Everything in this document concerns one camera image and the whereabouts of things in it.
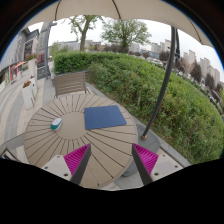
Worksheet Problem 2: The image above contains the green hedge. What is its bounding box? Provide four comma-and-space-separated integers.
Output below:
53, 52, 224, 164

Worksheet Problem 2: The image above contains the white planter box far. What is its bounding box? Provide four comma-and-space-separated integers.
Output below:
26, 54, 36, 77

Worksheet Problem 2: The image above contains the white planter box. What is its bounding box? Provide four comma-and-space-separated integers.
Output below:
22, 81, 34, 109
26, 54, 36, 77

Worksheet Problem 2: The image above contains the dark curved umbrella pole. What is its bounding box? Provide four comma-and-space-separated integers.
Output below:
141, 27, 180, 140

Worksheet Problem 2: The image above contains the left tree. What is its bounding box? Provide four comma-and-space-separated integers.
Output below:
69, 15, 103, 52

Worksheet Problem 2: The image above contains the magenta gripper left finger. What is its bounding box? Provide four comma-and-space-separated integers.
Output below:
42, 144, 91, 185

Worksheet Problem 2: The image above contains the grey lamp post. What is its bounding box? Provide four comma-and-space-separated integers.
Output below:
44, 21, 57, 80

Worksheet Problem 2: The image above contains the tree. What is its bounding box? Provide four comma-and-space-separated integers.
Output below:
101, 19, 151, 53
69, 15, 103, 52

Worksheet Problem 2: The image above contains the beige patio umbrella canopy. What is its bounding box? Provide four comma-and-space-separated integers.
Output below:
23, 0, 213, 47

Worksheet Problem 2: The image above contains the blue mouse pad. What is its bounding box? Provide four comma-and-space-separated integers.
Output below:
84, 105, 127, 130

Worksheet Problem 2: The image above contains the white planter box near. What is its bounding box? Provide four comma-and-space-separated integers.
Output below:
22, 81, 34, 109

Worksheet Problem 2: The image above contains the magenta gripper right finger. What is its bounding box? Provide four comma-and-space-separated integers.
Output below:
132, 144, 182, 185

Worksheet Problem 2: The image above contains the round grey umbrella base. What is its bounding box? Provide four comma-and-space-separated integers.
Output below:
122, 124, 161, 177

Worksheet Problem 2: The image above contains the slatted outdoor chair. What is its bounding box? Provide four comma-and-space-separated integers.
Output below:
54, 71, 87, 98

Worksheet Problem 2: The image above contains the right tree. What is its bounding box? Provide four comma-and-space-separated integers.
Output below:
101, 19, 151, 53

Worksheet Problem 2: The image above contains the white and teal computer mouse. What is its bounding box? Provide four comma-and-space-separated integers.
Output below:
50, 118, 62, 130

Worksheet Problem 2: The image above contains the round slatted wooden table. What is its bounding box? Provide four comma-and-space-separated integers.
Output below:
24, 94, 138, 188

